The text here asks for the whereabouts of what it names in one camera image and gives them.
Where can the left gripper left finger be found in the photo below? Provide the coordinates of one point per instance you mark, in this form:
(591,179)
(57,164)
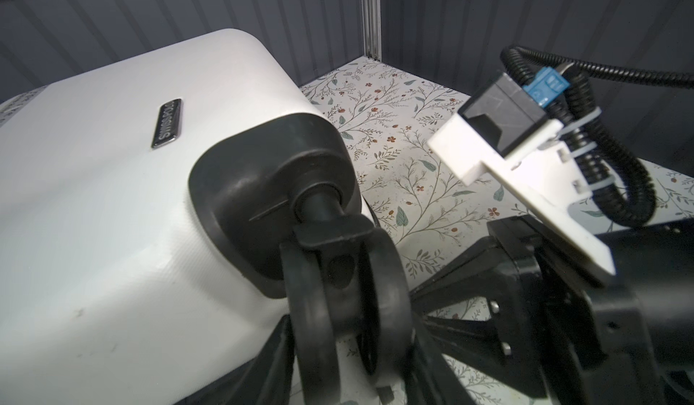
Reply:
(266,379)

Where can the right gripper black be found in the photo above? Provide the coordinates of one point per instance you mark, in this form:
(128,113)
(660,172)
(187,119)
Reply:
(521,307)

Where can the floral table mat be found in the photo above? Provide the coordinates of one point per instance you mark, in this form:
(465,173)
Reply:
(385,117)

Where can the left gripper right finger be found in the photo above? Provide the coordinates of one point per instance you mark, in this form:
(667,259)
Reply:
(428,377)

